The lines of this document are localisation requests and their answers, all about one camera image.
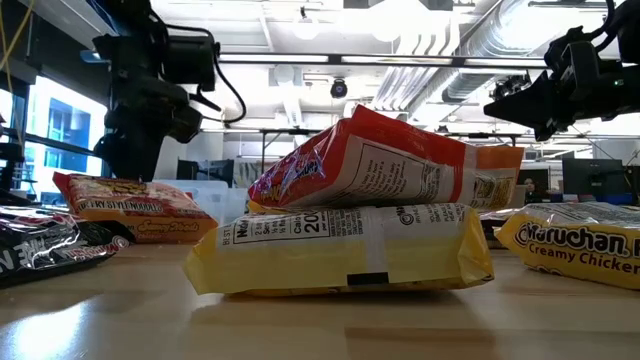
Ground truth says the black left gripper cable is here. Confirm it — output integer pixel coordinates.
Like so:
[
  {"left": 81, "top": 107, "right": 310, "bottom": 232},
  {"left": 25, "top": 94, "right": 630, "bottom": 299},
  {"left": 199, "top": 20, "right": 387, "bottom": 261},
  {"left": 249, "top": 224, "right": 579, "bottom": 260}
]
[{"left": 192, "top": 24, "right": 248, "bottom": 126}]

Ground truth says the round black overhead camera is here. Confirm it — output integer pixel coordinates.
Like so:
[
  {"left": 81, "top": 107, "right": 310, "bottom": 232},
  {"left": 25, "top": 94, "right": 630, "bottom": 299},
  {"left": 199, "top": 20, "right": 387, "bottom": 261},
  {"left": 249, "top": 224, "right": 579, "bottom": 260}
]
[{"left": 329, "top": 77, "right": 350, "bottom": 100}]

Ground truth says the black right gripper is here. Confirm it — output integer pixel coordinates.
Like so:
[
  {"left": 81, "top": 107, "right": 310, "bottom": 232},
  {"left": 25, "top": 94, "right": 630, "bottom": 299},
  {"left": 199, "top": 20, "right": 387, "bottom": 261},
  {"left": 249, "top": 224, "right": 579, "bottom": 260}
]
[{"left": 482, "top": 68, "right": 627, "bottom": 143}]

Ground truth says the overhead light bar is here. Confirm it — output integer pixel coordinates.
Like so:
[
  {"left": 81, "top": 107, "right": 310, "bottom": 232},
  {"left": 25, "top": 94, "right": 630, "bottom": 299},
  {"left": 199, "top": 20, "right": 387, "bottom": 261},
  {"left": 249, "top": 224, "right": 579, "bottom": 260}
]
[{"left": 217, "top": 51, "right": 551, "bottom": 70}]

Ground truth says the large window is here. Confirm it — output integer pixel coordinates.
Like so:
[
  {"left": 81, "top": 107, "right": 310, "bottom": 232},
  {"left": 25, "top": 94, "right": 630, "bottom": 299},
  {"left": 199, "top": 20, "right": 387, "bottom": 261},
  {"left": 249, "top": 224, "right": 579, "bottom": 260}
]
[{"left": 0, "top": 74, "right": 109, "bottom": 206}]

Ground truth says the yellow cable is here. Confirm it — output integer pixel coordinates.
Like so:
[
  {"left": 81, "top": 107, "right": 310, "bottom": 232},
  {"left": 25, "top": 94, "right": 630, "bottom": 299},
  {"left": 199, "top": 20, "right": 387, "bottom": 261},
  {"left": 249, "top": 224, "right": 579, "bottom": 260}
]
[{"left": 0, "top": 0, "right": 36, "bottom": 151}]

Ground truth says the black ceiling camera rig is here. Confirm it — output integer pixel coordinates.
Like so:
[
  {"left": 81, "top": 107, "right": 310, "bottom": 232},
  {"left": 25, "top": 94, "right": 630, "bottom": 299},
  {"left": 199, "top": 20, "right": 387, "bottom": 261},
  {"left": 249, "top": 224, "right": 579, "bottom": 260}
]
[{"left": 492, "top": 73, "right": 532, "bottom": 101}]

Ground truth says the silver ventilation duct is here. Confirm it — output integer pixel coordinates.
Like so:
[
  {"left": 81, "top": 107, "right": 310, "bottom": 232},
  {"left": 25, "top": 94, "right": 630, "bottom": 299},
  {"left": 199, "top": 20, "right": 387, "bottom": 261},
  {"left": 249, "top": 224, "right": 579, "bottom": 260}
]
[{"left": 442, "top": 0, "right": 556, "bottom": 104}]

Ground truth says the person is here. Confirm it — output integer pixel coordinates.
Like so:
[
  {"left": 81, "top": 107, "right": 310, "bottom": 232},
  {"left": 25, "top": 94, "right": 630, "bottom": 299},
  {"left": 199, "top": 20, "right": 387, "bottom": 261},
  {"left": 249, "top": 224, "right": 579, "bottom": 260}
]
[{"left": 522, "top": 177, "right": 546, "bottom": 204}]

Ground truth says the black Fire Noodle packet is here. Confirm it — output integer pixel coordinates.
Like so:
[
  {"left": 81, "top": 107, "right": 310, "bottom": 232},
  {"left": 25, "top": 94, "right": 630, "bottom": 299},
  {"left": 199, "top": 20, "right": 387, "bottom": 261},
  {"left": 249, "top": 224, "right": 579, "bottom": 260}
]
[{"left": 0, "top": 204, "right": 136, "bottom": 289}]

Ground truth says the black-white patterned cloth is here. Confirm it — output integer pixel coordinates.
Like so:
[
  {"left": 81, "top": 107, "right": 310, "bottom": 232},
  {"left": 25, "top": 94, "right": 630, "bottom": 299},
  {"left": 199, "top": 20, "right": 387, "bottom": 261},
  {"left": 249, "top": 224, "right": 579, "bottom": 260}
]
[{"left": 233, "top": 158, "right": 264, "bottom": 189}]

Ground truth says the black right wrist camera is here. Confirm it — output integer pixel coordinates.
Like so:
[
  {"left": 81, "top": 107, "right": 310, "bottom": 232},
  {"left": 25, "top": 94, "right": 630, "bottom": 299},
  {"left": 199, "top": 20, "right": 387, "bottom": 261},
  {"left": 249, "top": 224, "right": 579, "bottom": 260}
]
[{"left": 545, "top": 25, "right": 601, "bottom": 94}]

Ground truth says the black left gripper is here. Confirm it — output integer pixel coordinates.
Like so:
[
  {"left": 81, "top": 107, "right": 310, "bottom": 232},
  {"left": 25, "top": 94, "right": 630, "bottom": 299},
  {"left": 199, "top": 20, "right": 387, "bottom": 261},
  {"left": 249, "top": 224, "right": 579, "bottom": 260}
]
[{"left": 93, "top": 74, "right": 204, "bottom": 182}]

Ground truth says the distant black frame stand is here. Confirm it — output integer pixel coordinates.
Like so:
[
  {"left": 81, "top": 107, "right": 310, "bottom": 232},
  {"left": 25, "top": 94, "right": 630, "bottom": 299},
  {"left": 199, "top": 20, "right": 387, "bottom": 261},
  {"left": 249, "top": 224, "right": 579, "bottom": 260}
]
[
  {"left": 199, "top": 127, "right": 335, "bottom": 176},
  {"left": 434, "top": 130, "right": 524, "bottom": 149}
]

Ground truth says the yellow Creamy Chicken ramen packet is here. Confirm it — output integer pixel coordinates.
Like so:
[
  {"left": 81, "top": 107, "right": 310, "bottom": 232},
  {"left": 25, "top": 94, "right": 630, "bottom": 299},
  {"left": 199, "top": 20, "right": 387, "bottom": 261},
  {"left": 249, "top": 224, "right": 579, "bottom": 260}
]
[
  {"left": 182, "top": 202, "right": 496, "bottom": 297},
  {"left": 494, "top": 201, "right": 640, "bottom": 291}
]

